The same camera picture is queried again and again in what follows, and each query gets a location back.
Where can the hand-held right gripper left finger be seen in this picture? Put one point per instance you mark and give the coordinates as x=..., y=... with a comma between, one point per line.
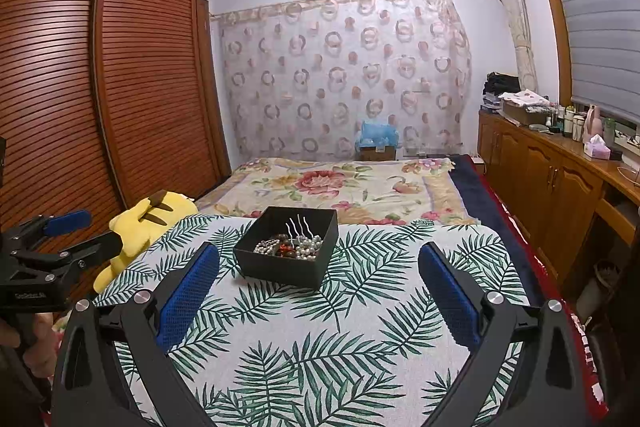
x=187, y=302

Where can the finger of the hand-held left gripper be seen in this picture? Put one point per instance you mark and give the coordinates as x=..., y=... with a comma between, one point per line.
x=67, y=223
x=95, y=247

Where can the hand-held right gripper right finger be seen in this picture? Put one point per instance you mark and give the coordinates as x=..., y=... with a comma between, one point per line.
x=450, y=297

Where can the black cardboard jewelry box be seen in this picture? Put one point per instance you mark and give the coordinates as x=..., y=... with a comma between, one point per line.
x=280, y=274

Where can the silver wavy hairpin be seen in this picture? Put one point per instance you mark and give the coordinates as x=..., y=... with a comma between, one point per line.
x=299, y=227

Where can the person's left hand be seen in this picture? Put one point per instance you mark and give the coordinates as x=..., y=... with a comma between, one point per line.
x=41, y=347

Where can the yellow plush toy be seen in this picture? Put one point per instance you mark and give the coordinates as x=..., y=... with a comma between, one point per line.
x=140, y=227

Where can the navy blanket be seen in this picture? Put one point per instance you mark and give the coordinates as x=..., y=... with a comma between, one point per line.
x=480, y=197

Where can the green leaf print cloth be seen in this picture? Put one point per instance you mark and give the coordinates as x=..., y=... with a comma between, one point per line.
x=300, y=357

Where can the wooden sideboard cabinet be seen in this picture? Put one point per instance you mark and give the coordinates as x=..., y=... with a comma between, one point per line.
x=540, y=187

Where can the red blanket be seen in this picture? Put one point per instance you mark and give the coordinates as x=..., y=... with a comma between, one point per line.
x=585, y=357

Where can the small cardboard box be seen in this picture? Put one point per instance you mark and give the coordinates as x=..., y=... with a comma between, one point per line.
x=377, y=153

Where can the brown slatted wardrobe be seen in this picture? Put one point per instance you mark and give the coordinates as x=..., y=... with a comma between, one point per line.
x=150, y=82

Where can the floral blanket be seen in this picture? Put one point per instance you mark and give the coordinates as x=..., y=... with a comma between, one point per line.
x=320, y=187

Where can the blue plastic bag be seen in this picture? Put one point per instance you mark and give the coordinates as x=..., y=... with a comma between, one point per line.
x=377, y=134

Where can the pink tissue box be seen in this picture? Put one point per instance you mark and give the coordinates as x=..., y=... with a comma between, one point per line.
x=597, y=149

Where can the group of small bottles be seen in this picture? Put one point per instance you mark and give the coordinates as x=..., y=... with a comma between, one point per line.
x=567, y=122

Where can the stack of dark clothes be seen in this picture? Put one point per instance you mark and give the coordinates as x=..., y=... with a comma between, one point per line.
x=500, y=87

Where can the pink bottle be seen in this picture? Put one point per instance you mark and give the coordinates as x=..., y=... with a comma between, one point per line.
x=592, y=122

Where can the white power strip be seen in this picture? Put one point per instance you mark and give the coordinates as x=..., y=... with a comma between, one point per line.
x=627, y=139

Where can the cream lace curtain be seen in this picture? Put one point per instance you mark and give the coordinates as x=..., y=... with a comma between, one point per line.
x=515, y=17

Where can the grey window blind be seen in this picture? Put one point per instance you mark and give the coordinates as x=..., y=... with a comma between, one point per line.
x=595, y=22

